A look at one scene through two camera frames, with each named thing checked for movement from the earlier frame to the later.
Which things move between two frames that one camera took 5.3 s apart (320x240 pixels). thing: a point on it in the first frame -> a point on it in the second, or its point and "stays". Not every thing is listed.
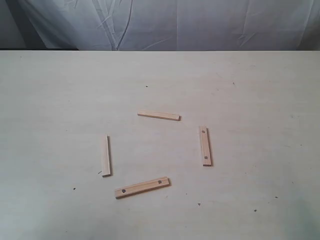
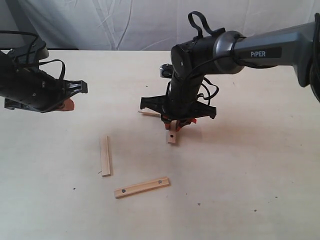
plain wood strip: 165,116 stays
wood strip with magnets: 141,187 stays
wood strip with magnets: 205,134 -> 172,137
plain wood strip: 106,163 stays
